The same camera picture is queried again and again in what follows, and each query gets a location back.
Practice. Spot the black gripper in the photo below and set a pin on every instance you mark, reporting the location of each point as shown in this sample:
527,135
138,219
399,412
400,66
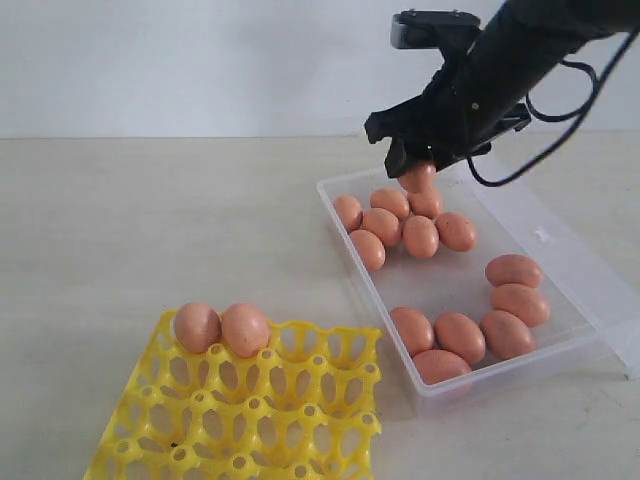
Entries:
435,126

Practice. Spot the brown egg tray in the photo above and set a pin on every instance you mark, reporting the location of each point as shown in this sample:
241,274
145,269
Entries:
197,327
419,179
245,329

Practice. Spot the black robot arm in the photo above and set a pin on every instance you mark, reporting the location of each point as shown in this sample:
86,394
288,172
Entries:
482,89

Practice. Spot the brown egg centre cluster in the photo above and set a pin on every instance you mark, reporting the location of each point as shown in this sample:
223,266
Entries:
420,236

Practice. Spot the brown egg cluster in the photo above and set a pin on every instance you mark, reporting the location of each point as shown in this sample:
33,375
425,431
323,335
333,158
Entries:
420,236
369,248
456,231

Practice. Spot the brown egg right cluster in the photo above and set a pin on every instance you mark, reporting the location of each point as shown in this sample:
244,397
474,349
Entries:
456,231

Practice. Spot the brown egg front left cluster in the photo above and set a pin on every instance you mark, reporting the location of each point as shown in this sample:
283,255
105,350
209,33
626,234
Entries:
369,248

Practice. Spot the clear plastic container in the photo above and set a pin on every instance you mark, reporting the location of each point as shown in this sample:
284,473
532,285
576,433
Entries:
477,288

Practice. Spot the brown egg front corner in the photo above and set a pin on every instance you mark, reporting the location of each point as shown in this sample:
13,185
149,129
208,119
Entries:
435,366

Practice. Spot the yellow plastic egg tray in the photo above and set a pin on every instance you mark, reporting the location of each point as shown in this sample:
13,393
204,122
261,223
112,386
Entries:
303,408

